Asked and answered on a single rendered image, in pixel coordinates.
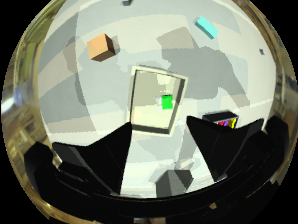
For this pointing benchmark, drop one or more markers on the teal rectangular block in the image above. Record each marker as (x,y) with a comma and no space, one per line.
(206,27)

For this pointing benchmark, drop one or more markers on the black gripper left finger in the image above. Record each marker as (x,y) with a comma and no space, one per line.
(105,158)

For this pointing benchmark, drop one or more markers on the tan cube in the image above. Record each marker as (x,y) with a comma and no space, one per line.
(100,48)

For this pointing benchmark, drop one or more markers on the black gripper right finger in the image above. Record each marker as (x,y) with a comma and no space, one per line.
(220,145)

